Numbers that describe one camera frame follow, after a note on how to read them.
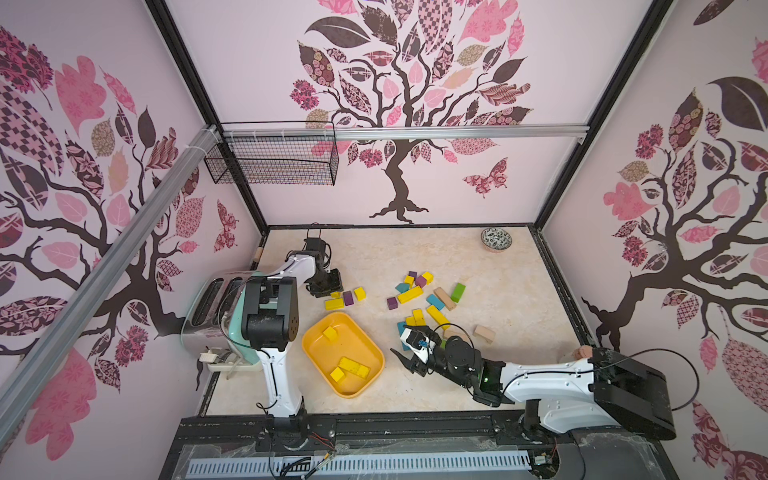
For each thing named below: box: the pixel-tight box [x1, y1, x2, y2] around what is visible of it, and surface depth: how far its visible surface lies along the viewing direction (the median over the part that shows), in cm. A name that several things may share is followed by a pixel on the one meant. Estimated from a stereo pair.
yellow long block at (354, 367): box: [338, 356, 371, 379], surface depth 85 cm
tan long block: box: [433, 287, 457, 311], surface depth 100 cm
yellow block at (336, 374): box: [329, 366, 345, 383], surface depth 82 cm
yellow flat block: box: [325, 298, 345, 311], surface depth 99 cm
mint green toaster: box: [181, 271, 263, 372], surface depth 80 cm
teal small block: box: [426, 294, 445, 311], surface depth 100 cm
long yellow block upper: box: [398, 286, 424, 305], surface depth 102 cm
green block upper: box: [451, 283, 467, 303], surface depth 102 cm
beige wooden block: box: [473, 325, 496, 344], surface depth 92 cm
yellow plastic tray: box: [302, 312, 385, 399], surface depth 87 cm
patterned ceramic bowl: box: [480, 227, 513, 253], surface depth 116 cm
